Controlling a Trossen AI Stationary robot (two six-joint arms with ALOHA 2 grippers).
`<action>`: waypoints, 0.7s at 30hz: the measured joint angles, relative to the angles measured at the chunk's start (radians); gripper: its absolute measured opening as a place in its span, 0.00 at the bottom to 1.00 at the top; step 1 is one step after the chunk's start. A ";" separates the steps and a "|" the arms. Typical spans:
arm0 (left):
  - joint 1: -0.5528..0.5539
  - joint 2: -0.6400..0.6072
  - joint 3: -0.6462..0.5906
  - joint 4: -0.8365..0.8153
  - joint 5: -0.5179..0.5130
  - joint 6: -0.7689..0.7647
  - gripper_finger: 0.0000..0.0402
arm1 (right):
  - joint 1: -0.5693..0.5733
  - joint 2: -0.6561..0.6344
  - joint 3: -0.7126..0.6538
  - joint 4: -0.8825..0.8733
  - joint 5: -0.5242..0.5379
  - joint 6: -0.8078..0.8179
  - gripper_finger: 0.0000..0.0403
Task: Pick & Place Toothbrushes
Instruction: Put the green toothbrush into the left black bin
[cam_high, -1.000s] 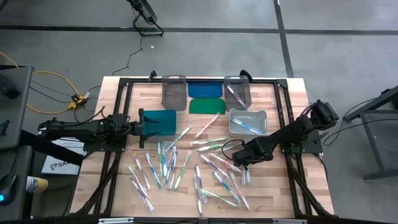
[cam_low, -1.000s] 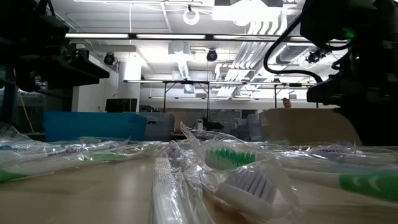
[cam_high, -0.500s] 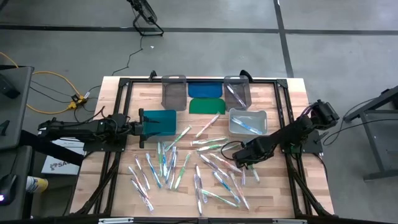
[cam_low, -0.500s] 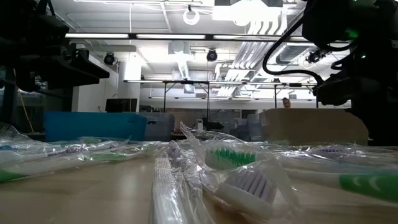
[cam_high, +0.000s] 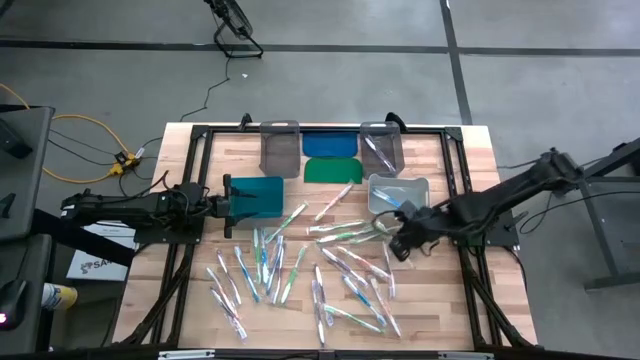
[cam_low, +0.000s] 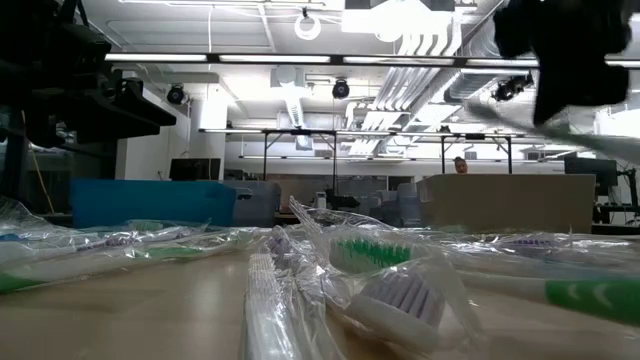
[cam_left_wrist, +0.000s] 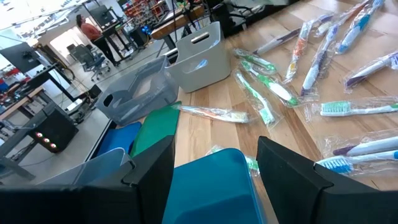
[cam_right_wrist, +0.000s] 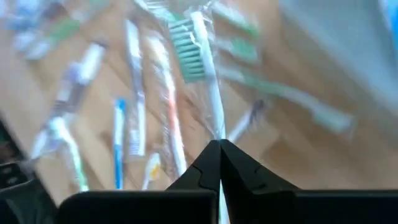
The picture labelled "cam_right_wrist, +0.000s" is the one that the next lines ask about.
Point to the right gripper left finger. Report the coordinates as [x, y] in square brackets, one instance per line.
[140, 208]

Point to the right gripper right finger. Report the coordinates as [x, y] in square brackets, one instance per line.
[295, 208]

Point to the blue toothbrush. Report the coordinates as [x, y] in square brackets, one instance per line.
[119, 143]

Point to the green toothbrush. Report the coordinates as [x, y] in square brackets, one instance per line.
[270, 85]
[63, 29]
[239, 46]
[214, 102]
[239, 20]
[66, 143]

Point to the orange toothbrush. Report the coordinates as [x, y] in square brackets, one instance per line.
[152, 169]
[170, 102]

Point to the purple toothbrush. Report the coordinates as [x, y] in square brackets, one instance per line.
[135, 62]
[90, 62]
[247, 120]

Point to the light grey plastic bin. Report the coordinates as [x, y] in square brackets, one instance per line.
[342, 46]

